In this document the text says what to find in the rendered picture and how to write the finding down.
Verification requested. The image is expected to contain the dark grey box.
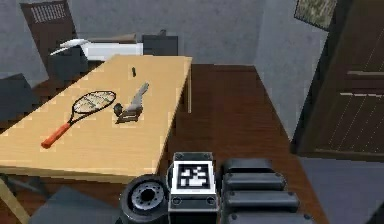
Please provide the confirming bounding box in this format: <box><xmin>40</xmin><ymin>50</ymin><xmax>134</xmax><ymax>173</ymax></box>
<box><xmin>47</xmin><ymin>46</ymin><xmax>90</xmax><ymax>82</ymax></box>

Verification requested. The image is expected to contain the dark grey armchair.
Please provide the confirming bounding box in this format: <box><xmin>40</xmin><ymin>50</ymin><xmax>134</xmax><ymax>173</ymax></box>
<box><xmin>0</xmin><ymin>73</ymin><xmax>40</xmax><ymax>124</ymax></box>

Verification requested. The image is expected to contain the dark brown wooden door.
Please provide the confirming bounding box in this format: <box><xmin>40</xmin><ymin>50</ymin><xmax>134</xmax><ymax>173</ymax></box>
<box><xmin>290</xmin><ymin>0</ymin><xmax>384</xmax><ymax>163</ymax></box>

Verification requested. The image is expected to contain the light wooden table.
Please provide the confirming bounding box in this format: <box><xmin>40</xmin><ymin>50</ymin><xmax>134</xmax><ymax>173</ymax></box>
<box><xmin>0</xmin><ymin>54</ymin><xmax>194</xmax><ymax>224</ymax></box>

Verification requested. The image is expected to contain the dark grey nightstand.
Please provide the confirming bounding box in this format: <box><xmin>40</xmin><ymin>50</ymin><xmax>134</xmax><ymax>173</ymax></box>
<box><xmin>141</xmin><ymin>29</ymin><xmax>179</xmax><ymax>57</ymax></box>

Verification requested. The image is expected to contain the framed green picture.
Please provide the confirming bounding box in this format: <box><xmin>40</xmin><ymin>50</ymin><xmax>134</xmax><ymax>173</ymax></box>
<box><xmin>293</xmin><ymin>0</ymin><xmax>338</xmax><ymax>32</ymax></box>

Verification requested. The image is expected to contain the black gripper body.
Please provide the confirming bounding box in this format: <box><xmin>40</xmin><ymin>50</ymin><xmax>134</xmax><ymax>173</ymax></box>
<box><xmin>118</xmin><ymin>174</ymin><xmax>170</xmax><ymax>224</ymax></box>

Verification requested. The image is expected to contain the tennis racket with orange handle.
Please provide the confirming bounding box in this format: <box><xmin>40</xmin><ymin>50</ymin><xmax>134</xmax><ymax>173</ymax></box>
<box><xmin>40</xmin><ymin>90</ymin><xmax>118</xmax><ymax>150</ymax></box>

